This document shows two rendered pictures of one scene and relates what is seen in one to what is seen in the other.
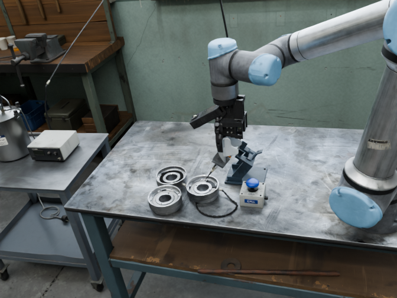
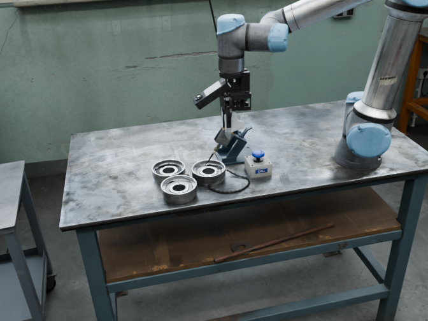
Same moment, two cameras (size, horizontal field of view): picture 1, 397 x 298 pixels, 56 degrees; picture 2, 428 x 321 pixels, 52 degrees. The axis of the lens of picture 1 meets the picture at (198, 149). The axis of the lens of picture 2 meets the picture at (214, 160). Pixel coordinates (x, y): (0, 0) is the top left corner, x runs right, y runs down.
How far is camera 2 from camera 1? 0.61 m
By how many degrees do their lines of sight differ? 27
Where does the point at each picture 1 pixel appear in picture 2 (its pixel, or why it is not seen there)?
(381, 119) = (391, 58)
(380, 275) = (361, 216)
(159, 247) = (158, 255)
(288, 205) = (290, 168)
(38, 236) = not seen: outside the picture
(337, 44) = (330, 11)
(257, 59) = (274, 27)
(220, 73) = (234, 46)
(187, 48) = (63, 63)
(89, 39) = not seen: outside the picture
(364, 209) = (381, 137)
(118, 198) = (121, 203)
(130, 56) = not seen: outside the picture
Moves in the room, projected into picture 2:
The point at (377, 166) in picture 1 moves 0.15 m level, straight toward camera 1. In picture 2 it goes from (386, 99) to (411, 123)
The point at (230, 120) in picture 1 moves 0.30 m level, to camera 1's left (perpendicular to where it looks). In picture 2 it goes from (238, 93) to (144, 119)
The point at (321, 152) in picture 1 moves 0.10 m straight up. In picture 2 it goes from (284, 127) to (285, 102)
